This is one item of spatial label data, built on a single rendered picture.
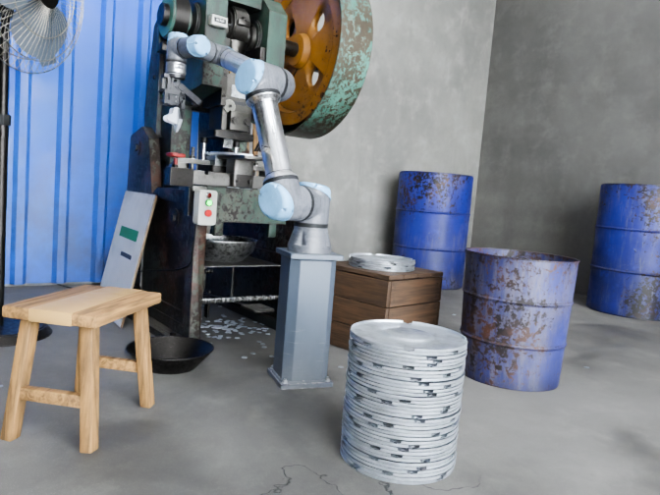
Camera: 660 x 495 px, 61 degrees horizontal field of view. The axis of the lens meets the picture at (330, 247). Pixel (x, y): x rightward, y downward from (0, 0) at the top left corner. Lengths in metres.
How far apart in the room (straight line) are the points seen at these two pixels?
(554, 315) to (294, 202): 1.02
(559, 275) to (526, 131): 3.41
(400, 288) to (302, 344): 0.57
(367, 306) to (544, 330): 0.68
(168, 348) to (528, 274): 1.34
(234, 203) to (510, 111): 3.68
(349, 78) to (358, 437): 1.65
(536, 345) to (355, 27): 1.50
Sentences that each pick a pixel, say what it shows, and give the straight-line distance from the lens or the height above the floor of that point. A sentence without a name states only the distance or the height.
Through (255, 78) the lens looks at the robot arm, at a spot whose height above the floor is 0.99.
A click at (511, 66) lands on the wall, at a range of 5.70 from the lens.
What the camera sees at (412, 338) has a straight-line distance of 1.38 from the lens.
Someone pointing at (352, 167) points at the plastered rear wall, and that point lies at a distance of 4.54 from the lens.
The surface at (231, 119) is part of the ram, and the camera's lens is 2.52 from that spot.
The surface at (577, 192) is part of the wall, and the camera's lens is 5.13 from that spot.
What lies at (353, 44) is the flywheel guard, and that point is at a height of 1.30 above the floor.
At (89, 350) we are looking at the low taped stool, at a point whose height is 0.24.
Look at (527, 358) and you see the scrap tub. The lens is 2.16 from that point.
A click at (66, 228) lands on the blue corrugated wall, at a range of 3.54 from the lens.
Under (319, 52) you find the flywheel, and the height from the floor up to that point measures 1.30.
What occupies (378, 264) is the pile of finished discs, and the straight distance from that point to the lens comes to 2.40.
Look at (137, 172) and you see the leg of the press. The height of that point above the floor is 0.68.
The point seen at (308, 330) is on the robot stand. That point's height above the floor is 0.19.
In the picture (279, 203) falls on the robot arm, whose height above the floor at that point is 0.61.
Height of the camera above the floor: 0.65
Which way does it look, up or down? 5 degrees down
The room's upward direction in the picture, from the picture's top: 5 degrees clockwise
